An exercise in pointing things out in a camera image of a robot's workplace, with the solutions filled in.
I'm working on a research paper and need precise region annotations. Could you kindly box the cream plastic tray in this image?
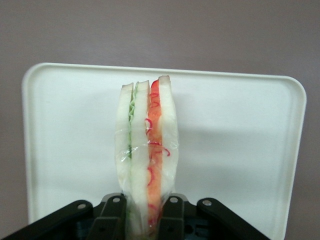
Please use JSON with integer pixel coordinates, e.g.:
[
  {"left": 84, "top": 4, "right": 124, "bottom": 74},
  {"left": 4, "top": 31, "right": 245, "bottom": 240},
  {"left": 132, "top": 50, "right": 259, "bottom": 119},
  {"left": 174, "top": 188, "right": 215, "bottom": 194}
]
[{"left": 21, "top": 62, "right": 308, "bottom": 240}]

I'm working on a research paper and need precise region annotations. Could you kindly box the triangle sandwich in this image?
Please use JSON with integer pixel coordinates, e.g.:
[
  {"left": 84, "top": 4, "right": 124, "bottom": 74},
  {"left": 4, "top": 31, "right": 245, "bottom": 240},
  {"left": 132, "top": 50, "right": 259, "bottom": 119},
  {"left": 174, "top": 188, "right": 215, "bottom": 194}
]
[{"left": 113, "top": 74, "right": 180, "bottom": 240}]

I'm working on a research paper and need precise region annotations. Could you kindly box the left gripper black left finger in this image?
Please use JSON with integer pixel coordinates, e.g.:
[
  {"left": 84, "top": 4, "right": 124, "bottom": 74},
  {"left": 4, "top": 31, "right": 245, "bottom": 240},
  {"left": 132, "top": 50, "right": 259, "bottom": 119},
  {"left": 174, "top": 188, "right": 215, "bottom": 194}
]
[{"left": 0, "top": 193, "right": 129, "bottom": 240}]

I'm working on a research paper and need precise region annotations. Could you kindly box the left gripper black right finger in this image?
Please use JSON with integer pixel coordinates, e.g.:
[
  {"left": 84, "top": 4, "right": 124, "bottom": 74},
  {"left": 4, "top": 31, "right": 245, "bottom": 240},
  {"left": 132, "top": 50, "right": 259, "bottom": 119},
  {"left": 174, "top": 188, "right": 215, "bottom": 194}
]
[{"left": 159, "top": 193, "right": 275, "bottom": 240}]

